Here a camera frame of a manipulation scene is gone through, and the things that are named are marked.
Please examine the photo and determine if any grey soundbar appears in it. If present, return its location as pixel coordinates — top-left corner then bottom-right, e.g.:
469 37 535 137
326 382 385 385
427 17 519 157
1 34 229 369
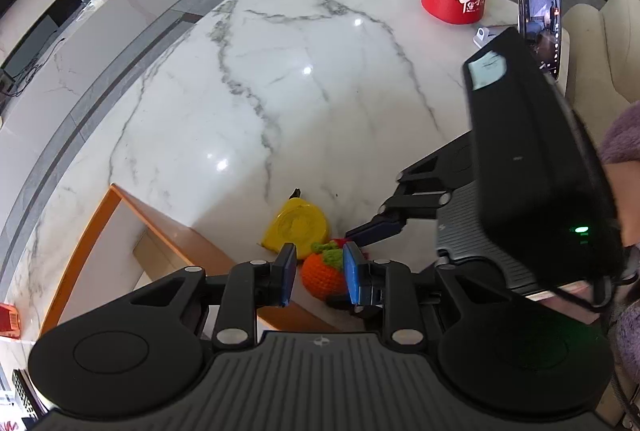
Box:
1 15 59 77

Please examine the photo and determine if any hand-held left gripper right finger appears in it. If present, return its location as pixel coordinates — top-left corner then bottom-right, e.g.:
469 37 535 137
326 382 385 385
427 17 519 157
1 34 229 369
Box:
342 242 473 347

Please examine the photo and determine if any orange crochet toy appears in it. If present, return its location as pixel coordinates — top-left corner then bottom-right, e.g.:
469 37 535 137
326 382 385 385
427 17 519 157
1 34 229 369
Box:
300 241 352 300

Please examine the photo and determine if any person's right hand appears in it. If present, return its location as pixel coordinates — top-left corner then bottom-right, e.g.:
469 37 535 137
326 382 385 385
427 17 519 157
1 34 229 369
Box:
604 160 640 248

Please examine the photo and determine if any beige sofa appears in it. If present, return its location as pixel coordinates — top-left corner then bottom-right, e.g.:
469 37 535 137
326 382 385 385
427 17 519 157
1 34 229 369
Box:
564 0 640 124

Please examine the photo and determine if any red crochet toy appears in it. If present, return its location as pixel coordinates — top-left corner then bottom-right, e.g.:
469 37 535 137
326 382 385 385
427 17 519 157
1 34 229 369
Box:
330 237 370 263

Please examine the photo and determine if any orange wooden storage box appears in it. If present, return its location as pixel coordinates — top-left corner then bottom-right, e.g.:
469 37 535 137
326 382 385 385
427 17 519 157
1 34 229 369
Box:
37 184 351 343

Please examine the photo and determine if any white perforated basket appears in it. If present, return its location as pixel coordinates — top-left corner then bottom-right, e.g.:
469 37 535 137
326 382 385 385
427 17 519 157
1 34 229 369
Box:
10 367 42 418

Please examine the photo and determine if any white phone stand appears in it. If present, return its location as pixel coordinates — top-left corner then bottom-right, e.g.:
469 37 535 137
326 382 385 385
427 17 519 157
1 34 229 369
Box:
473 26 506 50

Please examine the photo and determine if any black smartphone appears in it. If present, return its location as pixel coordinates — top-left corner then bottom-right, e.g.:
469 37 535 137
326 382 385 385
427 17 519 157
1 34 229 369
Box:
515 0 564 82

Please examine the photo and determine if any yellow banana toy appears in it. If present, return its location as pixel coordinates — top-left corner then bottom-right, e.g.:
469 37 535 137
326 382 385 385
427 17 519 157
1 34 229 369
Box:
261 188 332 261

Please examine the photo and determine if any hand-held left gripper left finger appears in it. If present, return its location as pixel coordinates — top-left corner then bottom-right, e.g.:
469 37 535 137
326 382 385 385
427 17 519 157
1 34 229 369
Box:
129 242 298 347

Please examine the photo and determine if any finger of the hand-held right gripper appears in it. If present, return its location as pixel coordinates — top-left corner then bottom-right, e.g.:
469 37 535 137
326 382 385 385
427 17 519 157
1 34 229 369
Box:
344 135 476 253

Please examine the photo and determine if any red orange carton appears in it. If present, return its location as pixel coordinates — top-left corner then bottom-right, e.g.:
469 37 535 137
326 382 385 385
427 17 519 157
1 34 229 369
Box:
0 303 22 340

